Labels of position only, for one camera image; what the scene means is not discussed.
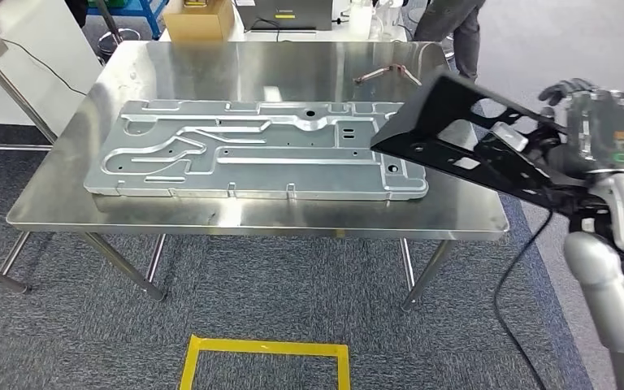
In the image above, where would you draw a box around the white plastic bottle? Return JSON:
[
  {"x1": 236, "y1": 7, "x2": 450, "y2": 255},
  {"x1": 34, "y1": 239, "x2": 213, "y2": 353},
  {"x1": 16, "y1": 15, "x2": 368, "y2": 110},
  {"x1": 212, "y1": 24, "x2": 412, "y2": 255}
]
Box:
[{"x1": 346, "y1": 0, "x2": 373, "y2": 40}]

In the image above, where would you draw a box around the blue metal cart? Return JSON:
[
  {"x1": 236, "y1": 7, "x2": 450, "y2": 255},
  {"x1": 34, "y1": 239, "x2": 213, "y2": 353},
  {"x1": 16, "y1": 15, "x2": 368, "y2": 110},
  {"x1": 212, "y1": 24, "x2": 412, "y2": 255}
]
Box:
[{"x1": 86, "y1": 0, "x2": 171, "y2": 41}]

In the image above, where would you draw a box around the yellow floor tape square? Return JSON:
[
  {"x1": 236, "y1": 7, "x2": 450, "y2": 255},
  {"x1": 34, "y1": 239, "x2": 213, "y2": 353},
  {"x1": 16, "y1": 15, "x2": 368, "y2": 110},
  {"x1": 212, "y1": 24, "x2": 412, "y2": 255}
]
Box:
[{"x1": 179, "y1": 334, "x2": 352, "y2": 390}]

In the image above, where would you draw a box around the white desk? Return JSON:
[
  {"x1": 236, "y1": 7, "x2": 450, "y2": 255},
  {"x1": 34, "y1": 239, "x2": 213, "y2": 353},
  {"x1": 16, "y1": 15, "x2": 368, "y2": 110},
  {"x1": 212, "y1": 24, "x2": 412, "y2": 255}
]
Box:
[{"x1": 158, "y1": 24, "x2": 410, "y2": 44}]

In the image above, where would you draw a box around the thin black wire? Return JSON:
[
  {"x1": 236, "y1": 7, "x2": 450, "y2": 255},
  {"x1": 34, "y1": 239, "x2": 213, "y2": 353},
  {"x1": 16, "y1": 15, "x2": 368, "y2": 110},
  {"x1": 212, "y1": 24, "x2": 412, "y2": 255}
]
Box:
[{"x1": 0, "y1": 11, "x2": 88, "y2": 98}]

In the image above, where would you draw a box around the grey laptop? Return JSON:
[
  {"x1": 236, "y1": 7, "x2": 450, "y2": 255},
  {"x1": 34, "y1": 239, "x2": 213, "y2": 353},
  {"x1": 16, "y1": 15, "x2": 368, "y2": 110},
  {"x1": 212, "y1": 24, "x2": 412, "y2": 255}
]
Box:
[{"x1": 235, "y1": 0, "x2": 335, "y2": 33}]

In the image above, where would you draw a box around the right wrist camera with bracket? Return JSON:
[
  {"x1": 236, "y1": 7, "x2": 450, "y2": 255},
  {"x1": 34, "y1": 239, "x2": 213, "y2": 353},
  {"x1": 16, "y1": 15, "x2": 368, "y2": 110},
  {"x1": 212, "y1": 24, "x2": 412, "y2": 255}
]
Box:
[{"x1": 489, "y1": 120, "x2": 612, "y2": 219}]

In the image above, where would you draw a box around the brown cardboard box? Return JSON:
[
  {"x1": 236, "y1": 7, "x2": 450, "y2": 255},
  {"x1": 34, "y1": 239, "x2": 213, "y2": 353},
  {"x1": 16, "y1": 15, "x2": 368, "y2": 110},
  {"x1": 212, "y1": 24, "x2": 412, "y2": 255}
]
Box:
[{"x1": 162, "y1": 0, "x2": 236, "y2": 43}]

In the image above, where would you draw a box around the grey stamped metal plate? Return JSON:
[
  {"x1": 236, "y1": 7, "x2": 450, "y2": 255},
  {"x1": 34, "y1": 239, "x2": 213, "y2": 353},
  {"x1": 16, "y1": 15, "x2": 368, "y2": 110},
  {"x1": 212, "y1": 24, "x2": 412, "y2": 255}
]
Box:
[{"x1": 83, "y1": 99, "x2": 430, "y2": 202}]

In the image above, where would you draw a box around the chrome stanchion base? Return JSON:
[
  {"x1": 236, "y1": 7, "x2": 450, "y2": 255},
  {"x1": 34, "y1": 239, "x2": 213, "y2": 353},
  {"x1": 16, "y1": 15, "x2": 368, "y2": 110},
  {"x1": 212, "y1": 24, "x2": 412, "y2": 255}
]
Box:
[{"x1": 97, "y1": 28, "x2": 142, "y2": 61}]

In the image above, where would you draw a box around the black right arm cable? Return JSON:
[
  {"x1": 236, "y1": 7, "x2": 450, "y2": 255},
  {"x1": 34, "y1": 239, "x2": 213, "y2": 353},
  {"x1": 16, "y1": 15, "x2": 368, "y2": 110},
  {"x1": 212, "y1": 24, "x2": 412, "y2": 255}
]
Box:
[{"x1": 492, "y1": 210, "x2": 555, "y2": 390}]

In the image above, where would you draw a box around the small rusty metal bracket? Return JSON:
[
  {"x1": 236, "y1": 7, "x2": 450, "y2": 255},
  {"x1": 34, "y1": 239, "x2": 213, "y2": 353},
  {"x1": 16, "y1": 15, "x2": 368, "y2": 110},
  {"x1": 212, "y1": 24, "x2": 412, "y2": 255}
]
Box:
[{"x1": 353, "y1": 63, "x2": 423, "y2": 87}]

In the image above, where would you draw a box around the black plastic plate part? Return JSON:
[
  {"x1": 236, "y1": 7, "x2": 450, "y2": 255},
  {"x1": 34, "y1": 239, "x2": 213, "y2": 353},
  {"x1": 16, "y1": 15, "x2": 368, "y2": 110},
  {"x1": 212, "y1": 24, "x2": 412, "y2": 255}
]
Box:
[{"x1": 370, "y1": 70, "x2": 587, "y2": 214}]

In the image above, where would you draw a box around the chrome stanchion pole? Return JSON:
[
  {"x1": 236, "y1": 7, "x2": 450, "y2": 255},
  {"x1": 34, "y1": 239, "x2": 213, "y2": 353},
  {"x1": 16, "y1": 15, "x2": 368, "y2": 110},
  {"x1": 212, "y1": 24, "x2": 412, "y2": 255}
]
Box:
[{"x1": 92, "y1": 0, "x2": 124, "y2": 44}]

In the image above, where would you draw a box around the person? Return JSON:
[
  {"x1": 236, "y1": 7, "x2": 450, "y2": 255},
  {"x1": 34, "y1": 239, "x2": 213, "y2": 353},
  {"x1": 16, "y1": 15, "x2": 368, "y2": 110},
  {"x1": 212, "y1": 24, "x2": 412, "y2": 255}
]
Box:
[{"x1": 413, "y1": 0, "x2": 487, "y2": 82}]

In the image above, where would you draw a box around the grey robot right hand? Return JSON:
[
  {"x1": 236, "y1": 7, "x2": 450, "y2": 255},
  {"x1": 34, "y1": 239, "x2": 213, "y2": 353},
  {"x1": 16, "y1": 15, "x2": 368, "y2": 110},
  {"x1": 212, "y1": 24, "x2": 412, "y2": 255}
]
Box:
[{"x1": 538, "y1": 77, "x2": 624, "y2": 176}]

